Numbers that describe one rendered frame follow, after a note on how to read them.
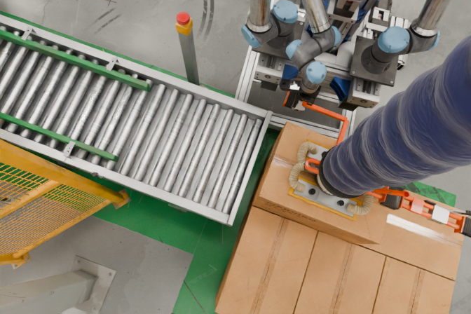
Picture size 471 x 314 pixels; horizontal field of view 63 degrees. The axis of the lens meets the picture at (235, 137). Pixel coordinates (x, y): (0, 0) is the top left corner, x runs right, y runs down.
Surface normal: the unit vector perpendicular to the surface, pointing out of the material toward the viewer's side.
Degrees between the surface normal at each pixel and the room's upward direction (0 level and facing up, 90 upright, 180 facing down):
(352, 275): 0
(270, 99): 0
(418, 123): 80
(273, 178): 0
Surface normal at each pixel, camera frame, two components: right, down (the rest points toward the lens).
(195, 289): 0.04, -0.25
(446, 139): -0.71, 0.61
